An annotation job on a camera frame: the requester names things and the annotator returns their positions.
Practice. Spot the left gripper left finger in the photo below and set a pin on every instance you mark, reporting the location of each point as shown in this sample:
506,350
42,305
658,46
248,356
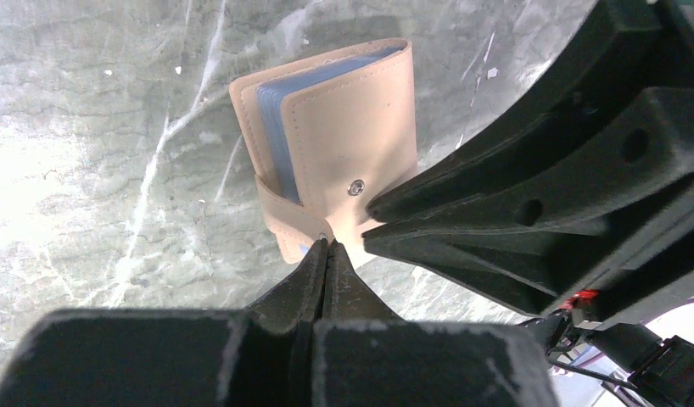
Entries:
258,356

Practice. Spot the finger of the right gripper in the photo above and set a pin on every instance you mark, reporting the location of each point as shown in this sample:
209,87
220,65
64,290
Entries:
521,112

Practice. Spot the beige card holder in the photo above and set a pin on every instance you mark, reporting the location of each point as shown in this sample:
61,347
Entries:
326,135

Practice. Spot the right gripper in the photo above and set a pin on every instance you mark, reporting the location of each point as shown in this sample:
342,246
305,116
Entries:
606,199

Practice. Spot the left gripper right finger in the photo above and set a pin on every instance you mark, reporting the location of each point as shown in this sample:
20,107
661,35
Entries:
372,362

